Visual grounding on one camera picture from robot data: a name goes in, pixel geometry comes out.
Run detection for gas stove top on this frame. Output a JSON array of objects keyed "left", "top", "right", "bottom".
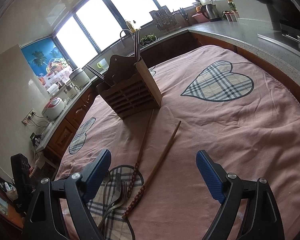
[{"left": 257, "top": 20, "right": 300, "bottom": 57}]

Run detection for tropical beach fruit poster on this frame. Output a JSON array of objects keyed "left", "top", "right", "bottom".
[{"left": 21, "top": 37, "right": 72, "bottom": 90}]

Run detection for pink plastic basin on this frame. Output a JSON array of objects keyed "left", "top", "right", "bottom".
[{"left": 192, "top": 12, "right": 210, "bottom": 23}]

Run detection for yellow dish soap bottle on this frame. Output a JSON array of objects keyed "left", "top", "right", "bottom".
[{"left": 126, "top": 20, "right": 140, "bottom": 34}]

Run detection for kitchen window frame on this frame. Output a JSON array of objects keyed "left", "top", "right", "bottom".
[{"left": 55, "top": 0, "right": 195, "bottom": 67}]

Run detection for metal chopsticks in right slot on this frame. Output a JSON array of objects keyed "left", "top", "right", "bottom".
[{"left": 134, "top": 29, "right": 141, "bottom": 62}]

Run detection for green handled plastic jug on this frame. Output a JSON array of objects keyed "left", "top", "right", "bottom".
[{"left": 97, "top": 59, "right": 109, "bottom": 70}]

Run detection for stainless steel electric kettle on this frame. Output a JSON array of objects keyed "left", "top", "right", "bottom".
[{"left": 200, "top": 4, "right": 222, "bottom": 22}]

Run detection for green vegetables in sink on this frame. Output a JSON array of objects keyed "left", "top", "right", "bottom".
[{"left": 140, "top": 34, "right": 157, "bottom": 46}]

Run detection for green labelled bottle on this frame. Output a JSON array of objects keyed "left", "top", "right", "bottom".
[{"left": 227, "top": 0, "right": 237, "bottom": 11}]

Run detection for wooden utensil holder box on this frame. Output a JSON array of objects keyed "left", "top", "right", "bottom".
[{"left": 96, "top": 55, "right": 162, "bottom": 119}]

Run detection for metal fork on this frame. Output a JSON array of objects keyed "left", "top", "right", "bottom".
[
  {"left": 101, "top": 172, "right": 121, "bottom": 233},
  {"left": 98, "top": 180, "right": 127, "bottom": 230}
]

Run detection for chrome sink faucet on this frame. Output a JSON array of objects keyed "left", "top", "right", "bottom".
[{"left": 120, "top": 29, "right": 134, "bottom": 47}]

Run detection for knife block with knives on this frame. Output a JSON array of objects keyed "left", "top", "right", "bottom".
[{"left": 179, "top": 8, "right": 190, "bottom": 26}]

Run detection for wall power outlet strip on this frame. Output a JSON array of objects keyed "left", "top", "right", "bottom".
[{"left": 21, "top": 108, "right": 36, "bottom": 126}]

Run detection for dark chopsticks in left slot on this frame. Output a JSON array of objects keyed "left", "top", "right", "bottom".
[{"left": 85, "top": 64, "right": 114, "bottom": 87}]

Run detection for red patterned wooden chopstick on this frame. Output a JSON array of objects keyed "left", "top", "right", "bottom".
[{"left": 122, "top": 121, "right": 181, "bottom": 219}]

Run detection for metal dish drying rack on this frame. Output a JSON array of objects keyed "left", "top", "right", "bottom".
[{"left": 150, "top": 6, "right": 181, "bottom": 33}]

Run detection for pink tablecloth with plaid hearts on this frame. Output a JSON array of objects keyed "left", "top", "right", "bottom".
[{"left": 56, "top": 46, "right": 300, "bottom": 239}]

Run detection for wooden lower cabinets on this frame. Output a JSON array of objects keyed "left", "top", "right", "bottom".
[{"left": 44, "top": 32, "right": 300, "bottom": 169}]

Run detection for spice jar set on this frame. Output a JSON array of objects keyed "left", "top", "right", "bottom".
[{"left": 223, "top": 10, "right": 239, "bottom": 22}]

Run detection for red white rice cooker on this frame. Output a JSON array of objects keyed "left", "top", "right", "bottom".
[{"left": 42, "top": 98, "right": 65, "bottom": 121}]

